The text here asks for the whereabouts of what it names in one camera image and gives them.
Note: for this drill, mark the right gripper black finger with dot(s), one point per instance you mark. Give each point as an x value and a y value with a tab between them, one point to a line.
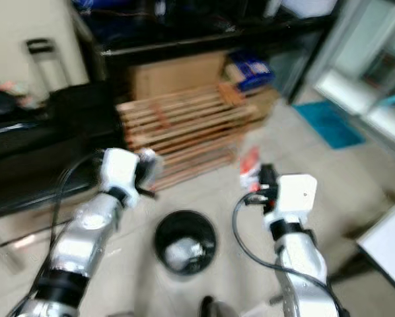
263	177
273	177

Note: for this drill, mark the red and white snack wrapper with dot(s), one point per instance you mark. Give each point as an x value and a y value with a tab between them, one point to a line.
250	165

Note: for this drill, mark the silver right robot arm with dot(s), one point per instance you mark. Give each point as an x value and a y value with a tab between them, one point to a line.
300	257

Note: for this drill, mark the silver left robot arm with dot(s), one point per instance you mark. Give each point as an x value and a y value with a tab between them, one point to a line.
85	238

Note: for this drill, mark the round black rubbish bin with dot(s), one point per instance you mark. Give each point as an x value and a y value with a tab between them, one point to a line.
184	221

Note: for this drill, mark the crumpled silvery trash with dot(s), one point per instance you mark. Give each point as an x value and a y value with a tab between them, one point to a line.
184	254

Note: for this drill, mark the small brown cardboard box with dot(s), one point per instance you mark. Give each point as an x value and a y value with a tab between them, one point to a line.
263	99

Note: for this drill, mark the blue floor mat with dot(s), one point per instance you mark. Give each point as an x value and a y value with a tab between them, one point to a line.
329	122

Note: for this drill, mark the wooden slatted rack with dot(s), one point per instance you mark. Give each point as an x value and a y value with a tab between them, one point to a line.
191	125

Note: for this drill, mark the blue printed package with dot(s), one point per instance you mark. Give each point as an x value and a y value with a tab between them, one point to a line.
250	68

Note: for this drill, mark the black robot foot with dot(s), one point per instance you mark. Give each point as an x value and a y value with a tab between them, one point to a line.
209	306

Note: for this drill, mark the large flat cardboard box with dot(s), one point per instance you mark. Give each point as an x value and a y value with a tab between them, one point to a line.
178	76

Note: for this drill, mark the glass door cabinet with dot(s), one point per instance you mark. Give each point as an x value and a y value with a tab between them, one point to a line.
382	66

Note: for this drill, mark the black shelf table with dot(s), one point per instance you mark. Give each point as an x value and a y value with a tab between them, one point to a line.
178	43

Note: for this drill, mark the black folding chair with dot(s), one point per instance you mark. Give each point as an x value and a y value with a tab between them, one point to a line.
39	165

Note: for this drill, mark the white plastic bottle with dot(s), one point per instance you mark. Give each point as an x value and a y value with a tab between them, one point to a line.
16	94

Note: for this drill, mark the white paper sheets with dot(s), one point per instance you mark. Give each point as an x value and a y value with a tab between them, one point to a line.
310	8

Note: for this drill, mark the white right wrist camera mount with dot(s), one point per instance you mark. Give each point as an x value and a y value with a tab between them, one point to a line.
298	195

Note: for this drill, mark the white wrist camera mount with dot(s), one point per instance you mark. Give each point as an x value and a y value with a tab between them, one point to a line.
119	168
298	195

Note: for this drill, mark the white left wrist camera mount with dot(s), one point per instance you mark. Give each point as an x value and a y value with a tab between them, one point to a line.
119	168

